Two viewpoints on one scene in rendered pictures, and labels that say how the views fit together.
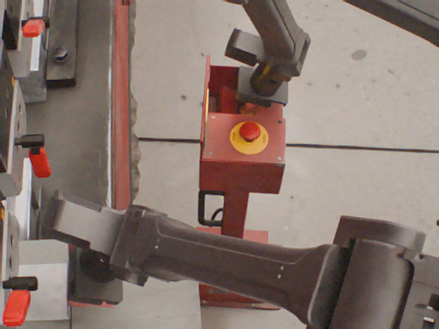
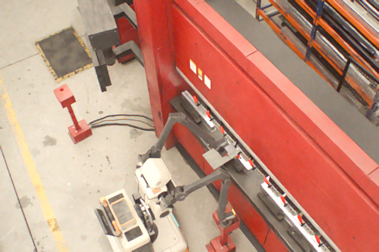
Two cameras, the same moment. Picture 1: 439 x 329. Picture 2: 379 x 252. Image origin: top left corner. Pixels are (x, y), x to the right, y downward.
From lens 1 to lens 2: 3.39 m
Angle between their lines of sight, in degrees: 63
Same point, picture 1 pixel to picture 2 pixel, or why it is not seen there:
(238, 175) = not seen: hidden behind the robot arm
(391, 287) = (181, 116)
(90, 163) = (242, 183)
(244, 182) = not seen: hidden behind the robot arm
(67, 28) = (267, 203)
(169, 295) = (211, 159)
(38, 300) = (228, 148)
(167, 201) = not seen: outside the picture
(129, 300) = (216, 155)
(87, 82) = (255, 197)
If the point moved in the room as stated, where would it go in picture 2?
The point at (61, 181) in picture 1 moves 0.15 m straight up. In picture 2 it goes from (244, 177) to (246, 169)
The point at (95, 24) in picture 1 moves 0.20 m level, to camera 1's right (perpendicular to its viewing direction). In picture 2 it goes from (265, 210) to (244, 220)
